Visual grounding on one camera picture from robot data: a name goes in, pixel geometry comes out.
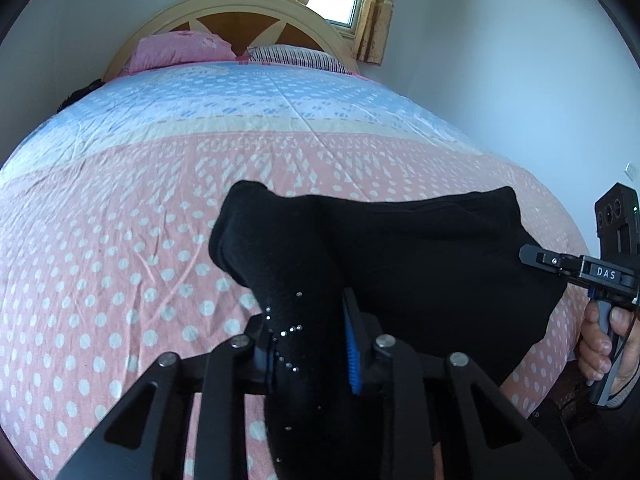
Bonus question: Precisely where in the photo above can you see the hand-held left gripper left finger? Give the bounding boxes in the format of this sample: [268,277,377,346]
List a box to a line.
[54,316,275,480]

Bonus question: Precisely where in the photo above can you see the cream wooden headboard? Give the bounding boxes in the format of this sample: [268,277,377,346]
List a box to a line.
[102,0,361,83]

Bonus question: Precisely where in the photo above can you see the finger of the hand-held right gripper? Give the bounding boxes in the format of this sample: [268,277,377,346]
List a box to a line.
[519,243,584,281]

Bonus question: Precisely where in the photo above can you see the pink polka dot bedspread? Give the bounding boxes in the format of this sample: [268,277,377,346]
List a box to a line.
[0,60,592,480]

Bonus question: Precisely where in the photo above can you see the person's right hand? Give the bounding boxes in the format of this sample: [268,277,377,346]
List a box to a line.
[578,303,640,397]

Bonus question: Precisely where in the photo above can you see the pink pillow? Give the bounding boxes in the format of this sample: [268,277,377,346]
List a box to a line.
[123,30,237,75]

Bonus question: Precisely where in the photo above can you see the black pants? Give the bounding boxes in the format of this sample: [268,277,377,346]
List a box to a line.
[207,180,569,480]

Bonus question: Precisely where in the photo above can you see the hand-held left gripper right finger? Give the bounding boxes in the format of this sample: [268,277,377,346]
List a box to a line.
[342,287,575,480]

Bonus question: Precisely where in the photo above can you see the striped pillow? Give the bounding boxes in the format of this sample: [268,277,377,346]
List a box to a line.
[247,44,355,76]

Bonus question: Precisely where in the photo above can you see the dark cloth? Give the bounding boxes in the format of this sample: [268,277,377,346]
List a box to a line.
[56,78,104,113]

